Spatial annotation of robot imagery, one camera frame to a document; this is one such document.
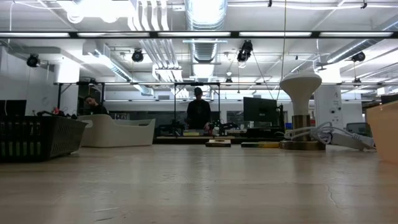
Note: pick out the black background robot station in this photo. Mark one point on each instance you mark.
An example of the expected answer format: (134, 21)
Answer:
(174, 105)

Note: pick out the person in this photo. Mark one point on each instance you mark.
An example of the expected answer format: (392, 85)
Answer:
(198, 112)
(97, 108)

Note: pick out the orange translucent folder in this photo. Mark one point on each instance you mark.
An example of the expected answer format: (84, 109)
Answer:
(384, 130)

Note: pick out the black overhead camera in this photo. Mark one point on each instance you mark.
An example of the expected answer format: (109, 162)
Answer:
(245, 51)

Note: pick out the black mesh basket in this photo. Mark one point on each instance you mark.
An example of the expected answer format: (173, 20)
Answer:
(62, 137)

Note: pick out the black monitor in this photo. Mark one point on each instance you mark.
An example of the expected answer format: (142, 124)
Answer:
(12, 108)
(260, 109)

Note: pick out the yellow green crayon box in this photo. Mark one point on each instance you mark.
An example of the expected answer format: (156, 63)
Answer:
(260, 145)
(218, 143)

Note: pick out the black ceiling spotlight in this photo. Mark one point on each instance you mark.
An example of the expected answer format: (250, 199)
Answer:
(358, 56)
(32, 60)
(137, 56)

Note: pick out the white plastic bin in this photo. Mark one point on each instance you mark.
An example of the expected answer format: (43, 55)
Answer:
(115, 133)

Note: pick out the white bulb brass lamp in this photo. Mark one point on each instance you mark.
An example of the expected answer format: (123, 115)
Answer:
(300, 90)

